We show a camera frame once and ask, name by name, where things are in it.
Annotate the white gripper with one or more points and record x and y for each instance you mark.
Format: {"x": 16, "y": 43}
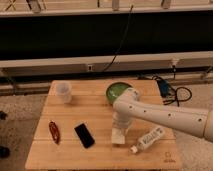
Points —
{"x": 121, "y": 121}

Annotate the white sponge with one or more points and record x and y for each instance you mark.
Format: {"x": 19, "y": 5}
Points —
{"x": 118, "y": 136}

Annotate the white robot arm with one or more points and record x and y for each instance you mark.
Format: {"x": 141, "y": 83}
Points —
{"x": 195, "y": 122}

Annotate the green bowl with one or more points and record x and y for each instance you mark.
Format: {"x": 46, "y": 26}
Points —
{"x": 115, "y": 90}

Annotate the clear plastic bottle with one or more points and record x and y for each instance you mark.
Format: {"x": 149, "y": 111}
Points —
{"x": 148, "y": 139}

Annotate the black smartphone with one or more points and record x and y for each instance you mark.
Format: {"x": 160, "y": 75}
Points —
{"x": 84, "y": 135}

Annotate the wooden table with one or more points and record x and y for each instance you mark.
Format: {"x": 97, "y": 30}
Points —
{"x": 90, "y": 106}

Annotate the blue power adapter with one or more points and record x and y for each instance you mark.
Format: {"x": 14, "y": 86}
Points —
{"x": 164, "y": 88}

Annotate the red hair clip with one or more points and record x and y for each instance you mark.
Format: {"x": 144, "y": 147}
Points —
{"x": 54, "y": 132}

